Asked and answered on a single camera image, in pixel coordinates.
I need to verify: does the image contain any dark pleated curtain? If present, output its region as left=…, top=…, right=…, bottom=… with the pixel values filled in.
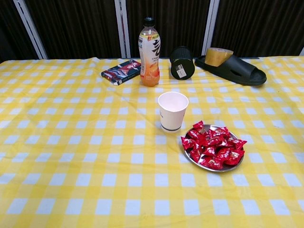
left=212, top=0, right=304, bottom=58
left=23, top=0, right=122, bottom=60
left=124, top=0, right=211, bottom=59
left=0, top=0, right=40, bottom=63

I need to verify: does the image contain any orange juice bottle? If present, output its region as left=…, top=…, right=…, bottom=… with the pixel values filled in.
left=138, top=17, right=162, bottom=87

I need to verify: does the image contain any black rubber slipper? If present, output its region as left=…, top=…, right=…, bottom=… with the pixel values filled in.
left=194, top=54, right=267, bottom=86

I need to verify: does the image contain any white paper cup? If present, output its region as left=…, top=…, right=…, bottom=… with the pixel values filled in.
left=158, top=91, right=189, bottom=133

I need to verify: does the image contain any dark blue printed box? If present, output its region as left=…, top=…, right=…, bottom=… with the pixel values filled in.
left=101, top=59, right=143, bottom=86

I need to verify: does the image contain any yellow tape roll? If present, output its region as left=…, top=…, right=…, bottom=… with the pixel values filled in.
left=204, top=47, right=235, bottom=67

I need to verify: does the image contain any black mesh pen holder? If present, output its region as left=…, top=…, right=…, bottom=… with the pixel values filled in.
left=169, top=46, right=196, bottom=81

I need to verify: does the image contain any silver metal plate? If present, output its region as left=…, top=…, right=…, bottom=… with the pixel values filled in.
left=183, top=124, right=246, bottom=172

